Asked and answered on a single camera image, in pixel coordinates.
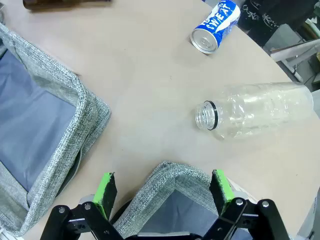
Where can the blue white Sweat can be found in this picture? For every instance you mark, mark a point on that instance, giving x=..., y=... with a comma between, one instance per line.
x=217, y=23

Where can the white table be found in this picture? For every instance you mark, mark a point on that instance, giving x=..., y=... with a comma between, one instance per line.
x=290, y=51

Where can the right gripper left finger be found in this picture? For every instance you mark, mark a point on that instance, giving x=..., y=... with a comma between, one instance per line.
x=106, y=192

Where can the grey fabric basket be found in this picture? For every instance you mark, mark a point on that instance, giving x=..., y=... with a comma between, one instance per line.
x=82, y=105
x=162, y=180

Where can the clear capless plastic bottle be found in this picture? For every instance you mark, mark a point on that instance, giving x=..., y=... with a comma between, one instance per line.
x=262, y=110

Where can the black garment with white print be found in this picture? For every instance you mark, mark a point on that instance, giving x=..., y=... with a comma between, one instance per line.
x=262, y=15

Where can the slim brown glass bottle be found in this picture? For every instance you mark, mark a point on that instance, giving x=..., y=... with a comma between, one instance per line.
x=62, y=4

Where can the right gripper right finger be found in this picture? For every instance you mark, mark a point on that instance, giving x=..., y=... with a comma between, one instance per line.
x=221, y=190

